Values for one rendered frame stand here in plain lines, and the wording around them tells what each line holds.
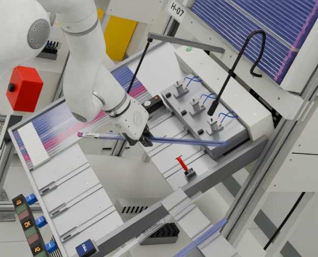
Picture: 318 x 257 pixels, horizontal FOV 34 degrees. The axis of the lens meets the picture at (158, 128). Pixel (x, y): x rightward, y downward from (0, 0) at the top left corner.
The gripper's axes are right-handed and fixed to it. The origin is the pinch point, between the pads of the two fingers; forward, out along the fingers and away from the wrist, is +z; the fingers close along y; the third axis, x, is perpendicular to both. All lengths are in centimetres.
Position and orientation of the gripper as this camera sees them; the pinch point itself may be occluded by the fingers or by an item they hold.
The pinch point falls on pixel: (146, 138)
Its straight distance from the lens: 157.4
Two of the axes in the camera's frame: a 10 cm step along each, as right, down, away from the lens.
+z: 5.0, 6.1, 6.1
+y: 3.2, -7.9, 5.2
